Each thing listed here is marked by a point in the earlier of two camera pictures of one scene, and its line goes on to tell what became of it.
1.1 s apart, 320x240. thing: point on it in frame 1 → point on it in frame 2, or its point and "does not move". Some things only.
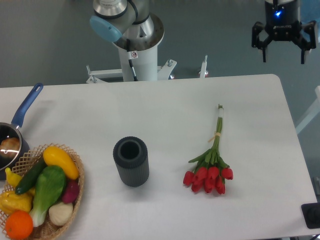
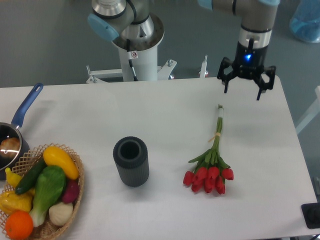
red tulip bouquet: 211,170 does not move
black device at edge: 311,212 does not move
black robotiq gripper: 282,19 → 248,63
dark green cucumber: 28,180 does not move
